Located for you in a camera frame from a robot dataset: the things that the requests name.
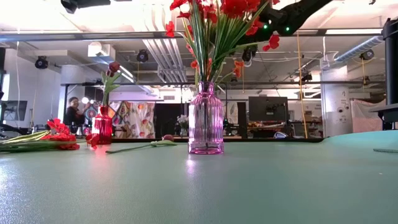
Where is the silver ventilation duct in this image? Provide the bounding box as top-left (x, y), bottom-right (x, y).
top-left (333, 35), bottom-right (386, 63)

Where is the red ribbed glass vase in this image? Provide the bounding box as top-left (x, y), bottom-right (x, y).
top-left (91, 105), bottom-right (113, 146)

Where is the black background monitor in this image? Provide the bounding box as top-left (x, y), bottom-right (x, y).
top-left (248, 95), bottom-right (289, 123)

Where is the pink cloth sheet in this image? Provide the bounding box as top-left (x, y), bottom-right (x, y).
top-left (351, 98), bottom-right (385, 133)

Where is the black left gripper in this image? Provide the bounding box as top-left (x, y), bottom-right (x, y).
top-left (60, 0), bottom-right (112, 15)

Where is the green table mat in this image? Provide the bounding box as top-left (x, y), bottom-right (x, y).
top-left (0, 129), bottom-right (398, 224)

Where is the black wall monitor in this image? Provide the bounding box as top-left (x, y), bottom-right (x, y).
top-left (0, 100), bottom-right (29, 122)

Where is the small background flower bouquet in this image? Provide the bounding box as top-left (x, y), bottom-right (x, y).
top-left (176, 114), bottom-right (190, 137)

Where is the colourful floral cloth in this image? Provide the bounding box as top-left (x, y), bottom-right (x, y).
top-left (107, 101), bottom-right (156, 140)

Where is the pink ribbed glass vase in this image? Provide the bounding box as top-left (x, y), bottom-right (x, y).
top-left (187, 81), bottom-right (225, 156)

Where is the person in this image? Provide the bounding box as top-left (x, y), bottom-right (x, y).
top-left (63, 96), bottom-right (87, 135)

